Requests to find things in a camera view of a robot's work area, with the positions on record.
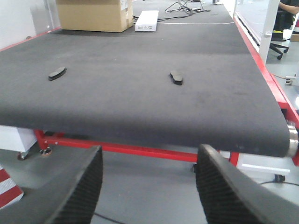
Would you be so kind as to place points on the cardboard box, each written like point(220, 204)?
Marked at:
point(95, 15)

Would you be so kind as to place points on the long white box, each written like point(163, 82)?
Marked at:
point(147, 21)

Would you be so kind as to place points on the black office chair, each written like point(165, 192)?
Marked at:
point(284, 20)

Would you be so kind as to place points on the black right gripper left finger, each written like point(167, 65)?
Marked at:
point(69, 198)

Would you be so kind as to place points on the red white traffic cone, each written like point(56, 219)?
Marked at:
point(10, 192)

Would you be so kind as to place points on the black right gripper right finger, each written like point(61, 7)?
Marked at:
point(228, 196)

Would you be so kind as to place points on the dark brake pad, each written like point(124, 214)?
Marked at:
point(57, 73)
point(176, 77)

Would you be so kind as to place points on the red conveyor frame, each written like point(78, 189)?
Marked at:
point(210, 130)

